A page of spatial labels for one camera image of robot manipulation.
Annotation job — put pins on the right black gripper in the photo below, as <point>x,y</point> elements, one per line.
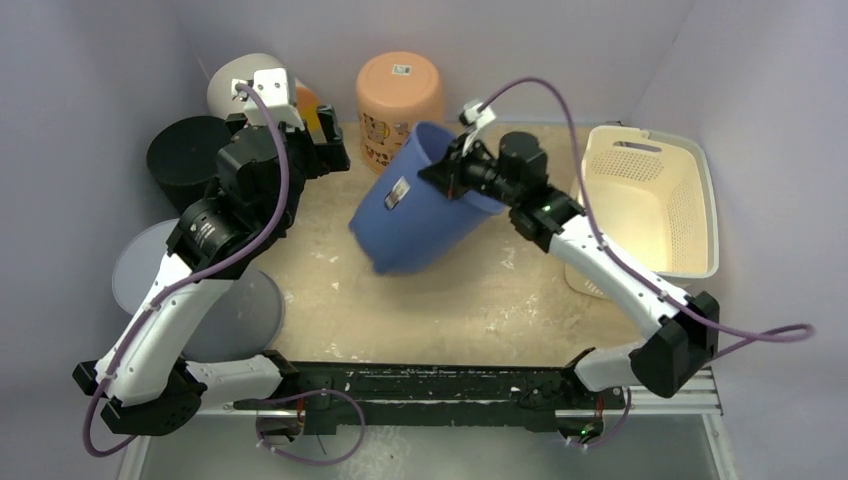
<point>448,174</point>

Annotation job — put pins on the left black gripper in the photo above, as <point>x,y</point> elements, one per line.
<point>330,156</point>

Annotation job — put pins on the blue bucket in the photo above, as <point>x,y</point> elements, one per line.
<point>403,224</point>

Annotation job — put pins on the orange bucket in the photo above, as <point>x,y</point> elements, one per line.
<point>395,91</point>

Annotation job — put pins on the black large bucket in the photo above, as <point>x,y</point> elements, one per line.
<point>182,158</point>

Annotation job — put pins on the grey lavender bucket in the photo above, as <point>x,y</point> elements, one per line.
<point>242,323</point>

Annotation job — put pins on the cream laundry basket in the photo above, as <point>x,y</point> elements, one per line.
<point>652,192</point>

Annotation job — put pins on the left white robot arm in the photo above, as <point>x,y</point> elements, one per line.
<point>144,386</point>

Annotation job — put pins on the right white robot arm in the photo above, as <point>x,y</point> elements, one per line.
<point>677,327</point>

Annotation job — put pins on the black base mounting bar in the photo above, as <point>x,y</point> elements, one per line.
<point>536,398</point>

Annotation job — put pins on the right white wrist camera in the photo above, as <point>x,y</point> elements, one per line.
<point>475,119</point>

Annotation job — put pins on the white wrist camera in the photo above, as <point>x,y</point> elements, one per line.
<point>276,87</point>
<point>475,119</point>

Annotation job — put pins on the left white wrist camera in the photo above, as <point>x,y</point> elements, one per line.
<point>276,87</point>

